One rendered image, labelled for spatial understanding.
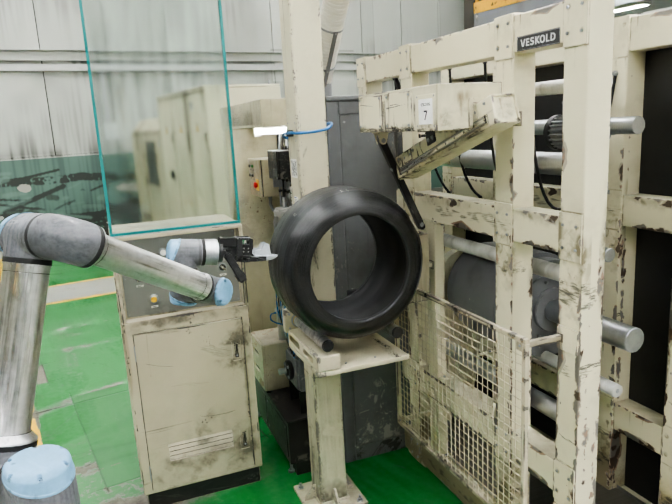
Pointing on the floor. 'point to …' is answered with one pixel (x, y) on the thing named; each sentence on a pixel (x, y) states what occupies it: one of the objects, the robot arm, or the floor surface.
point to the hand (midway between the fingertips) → (273, 257)
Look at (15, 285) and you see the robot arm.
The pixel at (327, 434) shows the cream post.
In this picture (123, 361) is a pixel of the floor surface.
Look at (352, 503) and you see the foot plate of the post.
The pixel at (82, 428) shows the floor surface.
